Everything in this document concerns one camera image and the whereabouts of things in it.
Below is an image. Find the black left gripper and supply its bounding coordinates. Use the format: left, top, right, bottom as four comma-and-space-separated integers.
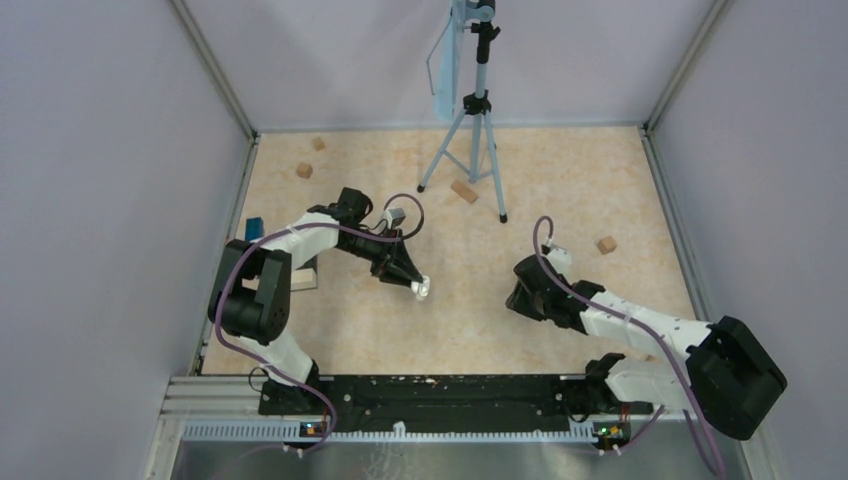
338, 225, 422, 288

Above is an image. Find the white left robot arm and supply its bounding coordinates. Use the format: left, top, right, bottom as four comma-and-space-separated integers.
208, 187, 431, 414

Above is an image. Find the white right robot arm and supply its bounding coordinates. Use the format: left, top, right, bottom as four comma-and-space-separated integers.
506, 255, 788, 440

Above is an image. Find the wooden cube block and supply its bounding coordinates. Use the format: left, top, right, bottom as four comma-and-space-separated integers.
596, 236, 618, 255

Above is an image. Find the flat wooden block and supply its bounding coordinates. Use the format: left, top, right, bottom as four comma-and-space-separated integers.
450, 181, 479, 204

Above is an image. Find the light blue tripod stand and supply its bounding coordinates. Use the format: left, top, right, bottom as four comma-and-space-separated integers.
417, 1, 508, 224

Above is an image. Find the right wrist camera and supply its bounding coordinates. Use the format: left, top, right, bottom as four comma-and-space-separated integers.
541, 245, 573, 277

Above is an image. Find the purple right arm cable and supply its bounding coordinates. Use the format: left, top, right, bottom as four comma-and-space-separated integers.
533, 215, 727, 480

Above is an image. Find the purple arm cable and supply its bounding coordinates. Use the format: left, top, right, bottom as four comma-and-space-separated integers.
213, 193, 425, 439
533, 215, 727, 480

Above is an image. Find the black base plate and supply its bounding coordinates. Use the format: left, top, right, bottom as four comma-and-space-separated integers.
258, 374, 654, 434

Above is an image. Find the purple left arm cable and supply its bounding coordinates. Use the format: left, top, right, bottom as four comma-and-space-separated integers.
213, 193, 425, 439

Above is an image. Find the aluminium frame rail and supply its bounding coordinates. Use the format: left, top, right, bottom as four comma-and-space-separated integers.
158, 374, 763, 444

